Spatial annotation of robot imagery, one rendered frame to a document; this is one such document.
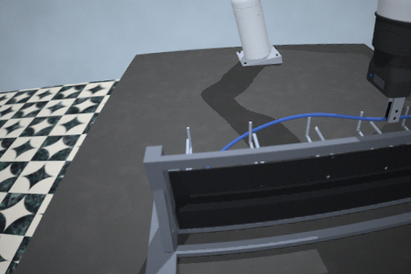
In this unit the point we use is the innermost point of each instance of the blue cable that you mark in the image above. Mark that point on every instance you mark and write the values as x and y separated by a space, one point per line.
310 115

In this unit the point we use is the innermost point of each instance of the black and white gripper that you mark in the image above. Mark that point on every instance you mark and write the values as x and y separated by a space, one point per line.
390 70

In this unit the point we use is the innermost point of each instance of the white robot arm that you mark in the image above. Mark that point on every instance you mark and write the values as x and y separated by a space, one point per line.
252 28

